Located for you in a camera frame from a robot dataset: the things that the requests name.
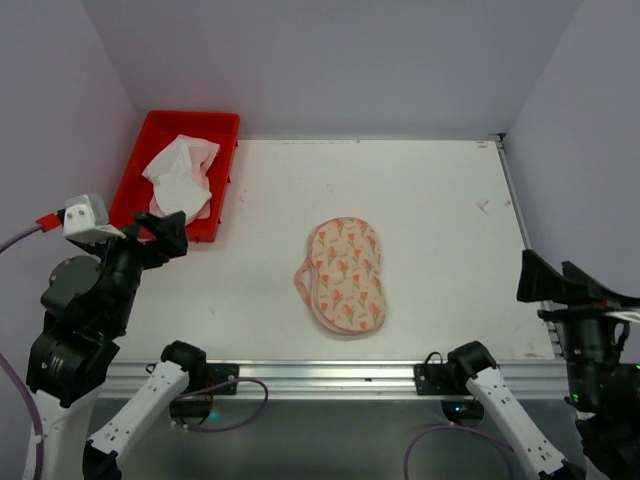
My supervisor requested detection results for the peach floral mesh laundry bag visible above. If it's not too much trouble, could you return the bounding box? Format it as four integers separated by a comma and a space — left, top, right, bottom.
294, 217, 387, 337

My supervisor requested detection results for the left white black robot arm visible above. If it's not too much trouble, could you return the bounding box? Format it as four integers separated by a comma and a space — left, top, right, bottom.
23, 206, 206, 479

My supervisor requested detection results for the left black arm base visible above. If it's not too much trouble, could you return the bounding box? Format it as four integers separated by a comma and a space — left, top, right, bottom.
169, 358, 242, 434

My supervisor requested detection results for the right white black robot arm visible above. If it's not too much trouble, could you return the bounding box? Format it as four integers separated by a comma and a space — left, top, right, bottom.
446, 250, 639, 479

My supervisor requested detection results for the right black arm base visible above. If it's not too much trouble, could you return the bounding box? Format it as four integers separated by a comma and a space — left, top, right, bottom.
413, 351, 485, 426

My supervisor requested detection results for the red plastic tray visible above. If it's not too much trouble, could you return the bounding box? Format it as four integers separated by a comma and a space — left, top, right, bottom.
109, 110, 240, 243

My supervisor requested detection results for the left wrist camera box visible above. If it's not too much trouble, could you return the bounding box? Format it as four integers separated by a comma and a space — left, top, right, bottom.
62, 194, 125, 245

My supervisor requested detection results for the aluminium mounting rail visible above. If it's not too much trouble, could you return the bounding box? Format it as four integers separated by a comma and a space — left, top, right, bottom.
94, 357, 571, 401

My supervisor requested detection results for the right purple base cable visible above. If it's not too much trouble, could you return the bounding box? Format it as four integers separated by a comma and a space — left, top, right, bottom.
403, 423, 516, 480

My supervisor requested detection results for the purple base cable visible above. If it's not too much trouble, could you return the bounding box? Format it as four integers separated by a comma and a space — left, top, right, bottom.
403, 423, 516, 480
177, 377, 270, 434

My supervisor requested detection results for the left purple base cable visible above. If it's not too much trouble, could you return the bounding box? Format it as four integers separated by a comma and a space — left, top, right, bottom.
177, 377, 270, 434

